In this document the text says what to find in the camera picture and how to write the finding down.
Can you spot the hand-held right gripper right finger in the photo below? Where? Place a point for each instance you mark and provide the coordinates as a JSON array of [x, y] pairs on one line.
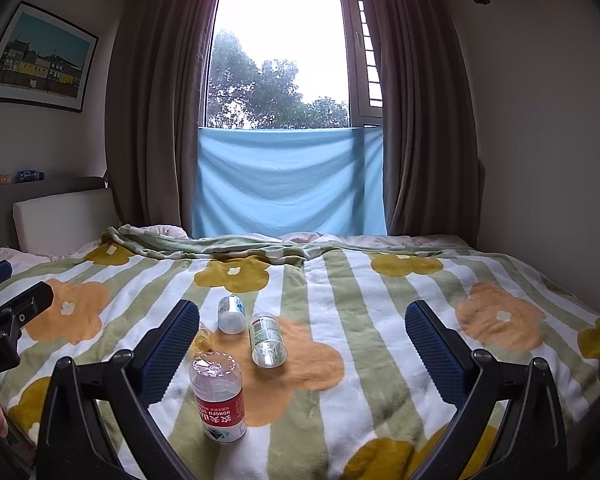
[[437, 352]]

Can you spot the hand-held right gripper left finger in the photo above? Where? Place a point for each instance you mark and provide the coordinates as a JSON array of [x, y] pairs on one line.
[[167, 347]]

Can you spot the red label plastic bottle cup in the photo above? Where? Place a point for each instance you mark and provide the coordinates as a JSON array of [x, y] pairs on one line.
[[219, 402]]

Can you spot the blue label plastic bottle cup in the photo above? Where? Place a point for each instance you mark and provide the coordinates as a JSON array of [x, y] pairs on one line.
[[231, 313]]

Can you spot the green label plastic bottle cup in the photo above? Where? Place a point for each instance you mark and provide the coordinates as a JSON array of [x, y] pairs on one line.
[[266, 340]]

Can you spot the striped flower print blanket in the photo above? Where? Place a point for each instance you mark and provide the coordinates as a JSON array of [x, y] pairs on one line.
[[360, 310]]

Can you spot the white headboard cushion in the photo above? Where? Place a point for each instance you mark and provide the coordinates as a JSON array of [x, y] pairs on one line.
[[65, 220]]

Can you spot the small orange figurine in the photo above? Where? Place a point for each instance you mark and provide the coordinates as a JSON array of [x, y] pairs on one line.
[[2, 180]]

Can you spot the small blue bottle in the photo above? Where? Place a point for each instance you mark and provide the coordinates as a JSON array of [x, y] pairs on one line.
[[29, 175]]

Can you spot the grey bed headboard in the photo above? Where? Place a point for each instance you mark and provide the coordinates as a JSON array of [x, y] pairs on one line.
[[55, 184]]

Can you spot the light blue cloth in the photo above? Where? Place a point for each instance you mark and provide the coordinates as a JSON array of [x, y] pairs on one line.
[[285, 180]]

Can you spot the framed town picture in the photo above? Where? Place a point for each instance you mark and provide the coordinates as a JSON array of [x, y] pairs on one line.
[[40, 57]]

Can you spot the brown curtain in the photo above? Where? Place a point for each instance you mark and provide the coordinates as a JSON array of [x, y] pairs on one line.
[[155, 110], [425, 120]]

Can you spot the window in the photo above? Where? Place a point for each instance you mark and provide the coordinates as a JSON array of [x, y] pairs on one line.
[[280, 55]]

